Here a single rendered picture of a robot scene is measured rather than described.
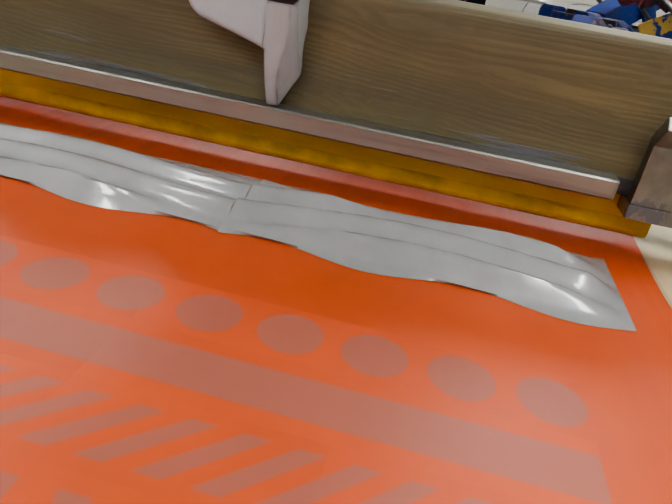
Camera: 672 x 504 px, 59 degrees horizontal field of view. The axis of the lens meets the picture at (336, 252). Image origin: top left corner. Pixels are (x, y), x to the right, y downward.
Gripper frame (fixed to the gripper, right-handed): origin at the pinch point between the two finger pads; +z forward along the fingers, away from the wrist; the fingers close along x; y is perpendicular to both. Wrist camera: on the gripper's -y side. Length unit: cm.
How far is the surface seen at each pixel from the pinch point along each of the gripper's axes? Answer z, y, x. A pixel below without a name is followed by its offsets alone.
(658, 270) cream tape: 5.5, -20.4, 3.0
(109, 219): 5.3, 4.8, 11.4
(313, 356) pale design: 5.4, -5.8, 17.1
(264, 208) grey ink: 4.6, -1.1, 8.1
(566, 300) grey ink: 5.1, -14.8, 9.5
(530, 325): 5.4, -13.3, 11.7
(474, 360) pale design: 5.4, -11.1, 15.1
